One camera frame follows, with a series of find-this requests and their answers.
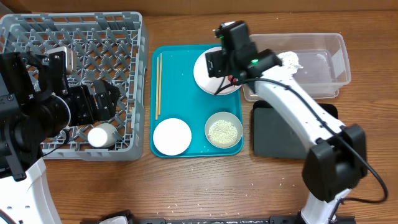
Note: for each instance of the white cup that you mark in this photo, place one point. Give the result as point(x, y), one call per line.
point(102, 136)

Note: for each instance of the red snack wrapper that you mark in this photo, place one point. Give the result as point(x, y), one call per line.
point(232, 79)

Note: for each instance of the small white pink bowl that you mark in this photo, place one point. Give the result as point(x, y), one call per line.
point(172, 137)

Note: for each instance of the clear plastic bin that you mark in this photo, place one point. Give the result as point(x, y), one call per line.
point(323, 57)

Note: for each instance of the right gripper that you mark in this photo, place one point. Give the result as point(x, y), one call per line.
point(214, 64)

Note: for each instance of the pile of rice grains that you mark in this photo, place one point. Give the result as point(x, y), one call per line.
point(223, 133)

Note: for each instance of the large white plate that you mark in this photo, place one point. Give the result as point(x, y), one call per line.
point(200, 73)

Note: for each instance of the teal serving tray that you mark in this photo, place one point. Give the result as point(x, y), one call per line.
point(182, 98)

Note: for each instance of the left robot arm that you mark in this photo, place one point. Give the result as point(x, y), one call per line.
point(38, 103)

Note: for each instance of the white napkin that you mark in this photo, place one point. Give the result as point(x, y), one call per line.
point(290, 62)

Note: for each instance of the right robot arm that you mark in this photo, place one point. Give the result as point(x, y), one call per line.
point(336, 154)

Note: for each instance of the grey dish rack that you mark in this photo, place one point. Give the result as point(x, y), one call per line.
point(109, 46)

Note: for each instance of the black tray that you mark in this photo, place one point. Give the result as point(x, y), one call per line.
point(272, 136)

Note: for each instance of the left wooden chopstick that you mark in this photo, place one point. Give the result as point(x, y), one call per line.
point(157, 90)

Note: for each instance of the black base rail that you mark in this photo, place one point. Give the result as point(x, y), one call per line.
point(127, 217)

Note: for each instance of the grey bowl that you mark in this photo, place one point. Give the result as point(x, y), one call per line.
point(225, 116)

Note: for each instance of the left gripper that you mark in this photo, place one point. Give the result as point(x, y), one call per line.
point(88, 114)

